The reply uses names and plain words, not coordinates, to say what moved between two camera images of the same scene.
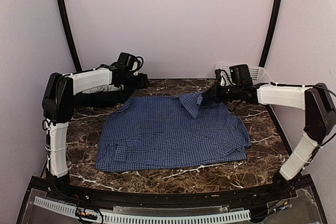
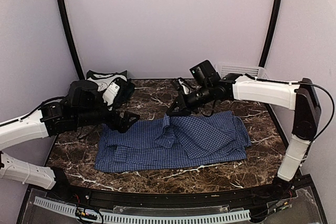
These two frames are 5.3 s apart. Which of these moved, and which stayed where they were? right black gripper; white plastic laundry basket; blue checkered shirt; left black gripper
Moved: right black gripper; blue checkered shirt; left black gripper
Stayed: white plastic laundry basket
